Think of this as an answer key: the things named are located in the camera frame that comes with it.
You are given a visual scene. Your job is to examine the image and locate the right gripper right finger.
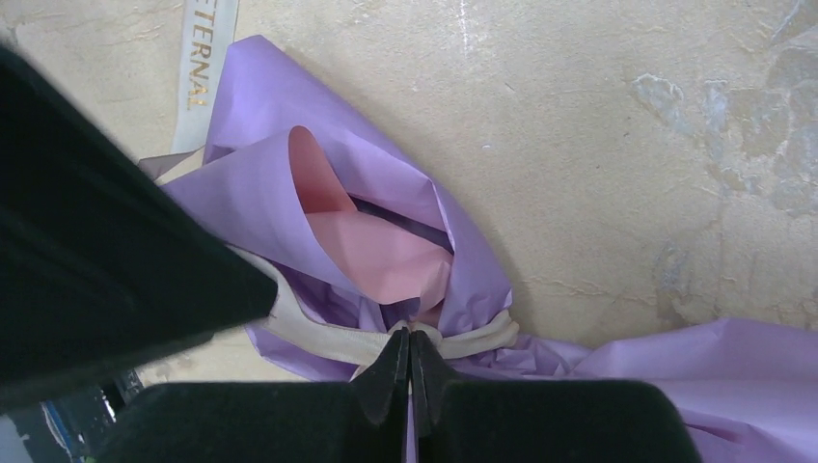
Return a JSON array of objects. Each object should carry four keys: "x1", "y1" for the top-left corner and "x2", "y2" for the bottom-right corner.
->
[{"x1": 409, "y1": 332, "x2": 701, "y2": 462}]

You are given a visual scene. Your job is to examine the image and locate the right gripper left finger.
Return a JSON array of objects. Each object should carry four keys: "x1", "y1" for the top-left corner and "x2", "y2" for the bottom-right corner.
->
[{"x1": 97, "y1": 329, "x2": 409, "y2": 462}]

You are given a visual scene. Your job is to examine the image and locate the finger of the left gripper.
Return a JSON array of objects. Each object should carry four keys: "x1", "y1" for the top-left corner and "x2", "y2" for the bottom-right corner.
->
[{"x1": 1, "y1": 48, "x2": 277, "y2": 409}]

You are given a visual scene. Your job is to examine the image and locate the beige printed ribbon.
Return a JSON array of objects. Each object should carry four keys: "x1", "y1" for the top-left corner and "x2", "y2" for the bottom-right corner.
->
[{"x1": 165, "y1": 1, "x2": 519, "y2": 371}]

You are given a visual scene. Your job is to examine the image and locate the purple wrapping paper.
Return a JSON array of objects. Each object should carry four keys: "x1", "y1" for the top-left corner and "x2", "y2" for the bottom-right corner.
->
[{"x1": 165, "y1": 36, "x2": 817, "y2": 462}]

